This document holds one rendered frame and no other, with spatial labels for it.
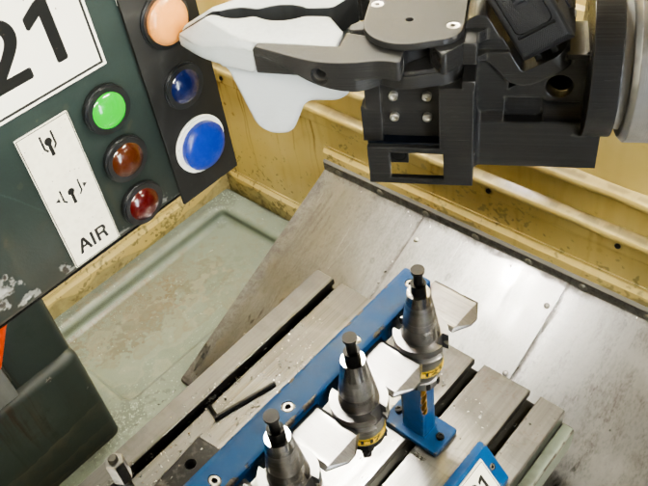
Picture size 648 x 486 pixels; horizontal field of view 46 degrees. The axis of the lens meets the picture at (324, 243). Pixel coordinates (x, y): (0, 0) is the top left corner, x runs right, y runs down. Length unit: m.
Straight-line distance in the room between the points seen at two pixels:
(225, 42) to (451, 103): 0.11
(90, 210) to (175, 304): 1.44
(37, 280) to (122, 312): 1.46
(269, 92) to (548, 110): 0.14
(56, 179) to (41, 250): 0.04
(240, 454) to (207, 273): 1.13
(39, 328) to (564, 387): 0.90
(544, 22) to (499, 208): 1.09
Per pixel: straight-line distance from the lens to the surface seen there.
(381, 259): 1.55
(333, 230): 1.62
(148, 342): 1.81
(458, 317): 0.91
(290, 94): 0.39
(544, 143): 0.40
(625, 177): 1.25
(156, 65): 0.42
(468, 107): 0.36
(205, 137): 0.45
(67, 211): 0.42
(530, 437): 1.19
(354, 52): 0.35
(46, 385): 1.45
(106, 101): 0.41
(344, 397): 0.81
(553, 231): 1.40
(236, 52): 0.38
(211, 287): 1.87
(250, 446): 0.82
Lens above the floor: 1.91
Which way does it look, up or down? 44 degrees down
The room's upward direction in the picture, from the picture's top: 9 degrees counter-clockwise
